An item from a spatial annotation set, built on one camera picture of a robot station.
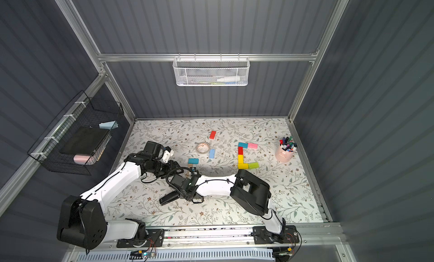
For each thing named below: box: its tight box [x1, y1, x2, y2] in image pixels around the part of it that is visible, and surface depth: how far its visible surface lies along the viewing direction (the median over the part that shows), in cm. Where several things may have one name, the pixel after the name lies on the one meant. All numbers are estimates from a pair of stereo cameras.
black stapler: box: [159, 190, 181, 206], surface depth 84 cm
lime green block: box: [248, 162, 260, 169], surface depth 99 cm
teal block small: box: [237, 142, 249, 149], surface depth 107 cm
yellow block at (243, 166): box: [237, 163, 250, 170], surface depth 98 cm
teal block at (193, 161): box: [187, 158, 200, 165], surface depth 101 cm
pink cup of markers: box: [275, 136, 298, 163], surface depth 93 cm
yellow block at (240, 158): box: [237, 154, 244, 164], surface depth 101 cm
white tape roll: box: [196, 141, 211, 154], surface depth 107 cm
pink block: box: [248, 142, 259, 149], surface depth 107 cm
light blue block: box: [209, 149, 216, 159], surface depth 104 cm
